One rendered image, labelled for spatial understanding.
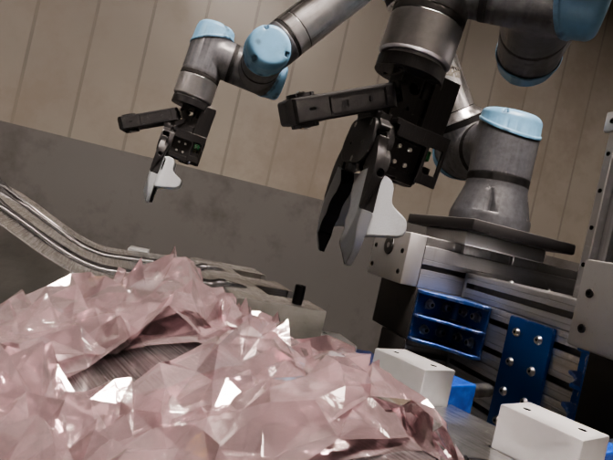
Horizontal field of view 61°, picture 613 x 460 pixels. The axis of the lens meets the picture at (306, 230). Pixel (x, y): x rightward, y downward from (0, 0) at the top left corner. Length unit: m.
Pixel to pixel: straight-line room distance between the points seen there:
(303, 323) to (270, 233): 1.79
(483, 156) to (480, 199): 0.08
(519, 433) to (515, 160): 0.73
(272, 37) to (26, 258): 0.59
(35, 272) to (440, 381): 0.31
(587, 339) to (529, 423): 0.25
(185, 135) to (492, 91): 2.02
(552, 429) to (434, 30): 0.36
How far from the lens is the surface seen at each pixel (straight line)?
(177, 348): 0.25
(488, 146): 1.03
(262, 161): 2.26
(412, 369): 0.39
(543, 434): 0.34
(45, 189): 2.22
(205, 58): 1.03
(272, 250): 2.27
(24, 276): 0.44
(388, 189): 0.51
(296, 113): 0.49
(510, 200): 1.01
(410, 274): 0.90
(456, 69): 1.17
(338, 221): 0.57
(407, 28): 0.54
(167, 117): 1.03
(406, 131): 0.52
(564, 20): 0.56
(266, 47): 0.90
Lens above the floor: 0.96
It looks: level
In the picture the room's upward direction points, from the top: 13 degrees clockwise
